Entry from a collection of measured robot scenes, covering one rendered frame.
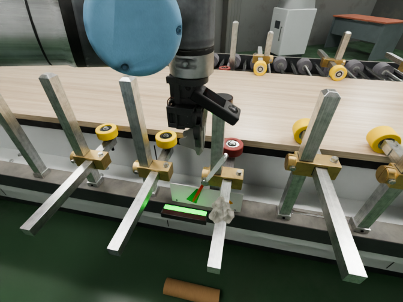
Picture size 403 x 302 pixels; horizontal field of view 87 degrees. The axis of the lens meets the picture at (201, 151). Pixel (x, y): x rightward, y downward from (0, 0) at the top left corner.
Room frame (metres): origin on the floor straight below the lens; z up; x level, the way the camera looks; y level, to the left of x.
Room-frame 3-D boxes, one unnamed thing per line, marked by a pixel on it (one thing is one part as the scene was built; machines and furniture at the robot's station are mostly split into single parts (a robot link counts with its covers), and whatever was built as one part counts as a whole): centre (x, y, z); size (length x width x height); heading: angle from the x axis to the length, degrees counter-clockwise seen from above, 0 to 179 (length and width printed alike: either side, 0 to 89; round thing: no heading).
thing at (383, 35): (5.68, -3.83, 0.37); 1.37 x 0.71 x 0.74; 19
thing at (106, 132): (0.71, 0.38, 0.85); 0.08 x 0.08 x 0.11
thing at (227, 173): (0.50, -0.07, 0.84); 0.14 x 0.06 x 0.05; 78
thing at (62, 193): (0.52, 0.42, 0.84); 0.44 x 0.03 x 0.04; 168
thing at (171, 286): (0.42, 0.05, 0.04); 0.30 x 0.08 x 0.08; 78
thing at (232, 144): (0.61, -0.11, 0.85); 0.08 x 0.08 x 0.11
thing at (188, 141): (0.43, 0.03, 1.04); 0.06 x 0.03 x 0.09; 78
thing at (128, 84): (0.56, 0.20, 0.92); 0.04 x 0.04 x 0.48; 78
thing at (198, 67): (0.44, 0.02, 1.23); 0.10 x 0.09 x 0.05; 168
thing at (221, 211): (0.35, -0.06, 0.87); 0.09 x 0.07 x 0.02; 168
